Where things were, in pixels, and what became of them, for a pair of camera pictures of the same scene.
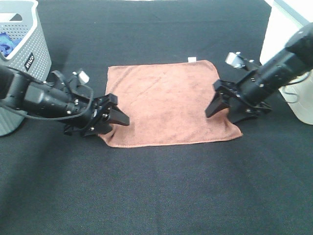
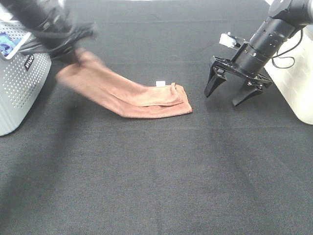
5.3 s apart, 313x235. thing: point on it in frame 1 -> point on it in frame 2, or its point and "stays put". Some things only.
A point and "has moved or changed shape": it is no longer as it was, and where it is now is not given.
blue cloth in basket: (7, 44) stays put
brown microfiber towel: (166, 103) has moved or changed shape
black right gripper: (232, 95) -> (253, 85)
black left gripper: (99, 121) -> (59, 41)
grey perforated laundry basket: (31, 56) stays put
